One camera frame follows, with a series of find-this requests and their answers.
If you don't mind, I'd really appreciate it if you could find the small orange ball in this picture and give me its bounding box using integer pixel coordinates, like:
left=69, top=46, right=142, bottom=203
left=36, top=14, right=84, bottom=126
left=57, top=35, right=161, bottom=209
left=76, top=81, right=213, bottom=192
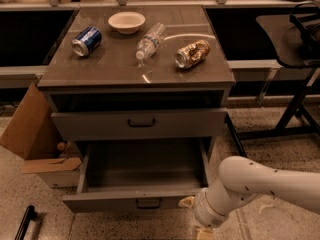
left=57, top=142, right=66, bottom=152

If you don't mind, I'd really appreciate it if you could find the grey top drawer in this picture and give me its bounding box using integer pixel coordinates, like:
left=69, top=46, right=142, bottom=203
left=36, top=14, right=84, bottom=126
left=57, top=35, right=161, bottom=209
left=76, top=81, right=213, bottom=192
left=51, top=108, right=226, bottom=141

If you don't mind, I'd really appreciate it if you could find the grey drawer cabinet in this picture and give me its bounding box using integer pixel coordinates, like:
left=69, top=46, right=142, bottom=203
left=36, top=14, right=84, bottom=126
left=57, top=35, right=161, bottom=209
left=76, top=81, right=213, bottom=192
left=38, top=6, right=235, bottom=151

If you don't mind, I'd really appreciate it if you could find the blue soda can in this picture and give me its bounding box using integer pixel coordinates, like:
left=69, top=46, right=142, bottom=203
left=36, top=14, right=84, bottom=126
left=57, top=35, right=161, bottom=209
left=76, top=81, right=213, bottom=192
left=71, top=26, right=102, bottom=57

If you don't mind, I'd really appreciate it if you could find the white bowl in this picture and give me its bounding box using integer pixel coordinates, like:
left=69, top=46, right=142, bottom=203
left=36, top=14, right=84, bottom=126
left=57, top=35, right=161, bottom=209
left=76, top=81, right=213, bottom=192
left=108, top=12, right=146, bottom=34

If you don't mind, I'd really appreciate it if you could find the grey drawer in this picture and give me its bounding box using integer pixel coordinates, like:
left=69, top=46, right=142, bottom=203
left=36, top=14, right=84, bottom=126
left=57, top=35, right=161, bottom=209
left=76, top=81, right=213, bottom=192
left=63, top=138, right=213, bottom=213
left=51, top=108, right=226, bottom=141

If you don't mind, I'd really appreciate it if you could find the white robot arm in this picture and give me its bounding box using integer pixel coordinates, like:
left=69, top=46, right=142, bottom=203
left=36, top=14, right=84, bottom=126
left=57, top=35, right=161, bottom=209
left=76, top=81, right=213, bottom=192
left=178, top=156, right=320, bottom=240

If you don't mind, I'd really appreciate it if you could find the gold crushed can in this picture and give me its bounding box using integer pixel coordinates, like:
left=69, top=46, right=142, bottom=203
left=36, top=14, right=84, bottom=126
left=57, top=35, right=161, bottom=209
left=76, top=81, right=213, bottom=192
left=175, top=40, right=211, bottom=69

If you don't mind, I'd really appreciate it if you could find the brown cardboard box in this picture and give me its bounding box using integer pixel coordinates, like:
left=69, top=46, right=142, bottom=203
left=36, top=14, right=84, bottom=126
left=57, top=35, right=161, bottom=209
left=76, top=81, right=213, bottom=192
left=0, top=84, right=82, bottom=187

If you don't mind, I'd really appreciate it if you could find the black side table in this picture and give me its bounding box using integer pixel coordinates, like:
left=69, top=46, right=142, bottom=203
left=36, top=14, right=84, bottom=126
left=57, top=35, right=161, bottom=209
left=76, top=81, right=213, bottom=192
left=225, top=2, right=320, bottom=158

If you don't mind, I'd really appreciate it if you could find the black bar on floor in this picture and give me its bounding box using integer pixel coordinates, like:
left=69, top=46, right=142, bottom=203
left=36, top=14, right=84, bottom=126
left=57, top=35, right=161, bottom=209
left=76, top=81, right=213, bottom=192
left=14, top=205, right=38, bottom=240

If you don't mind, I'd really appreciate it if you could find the clear plastic water bottle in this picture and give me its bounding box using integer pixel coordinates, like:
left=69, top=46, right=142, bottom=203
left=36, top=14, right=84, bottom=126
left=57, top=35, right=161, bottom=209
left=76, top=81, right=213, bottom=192
left=136, top=23, right=167, bottom=60

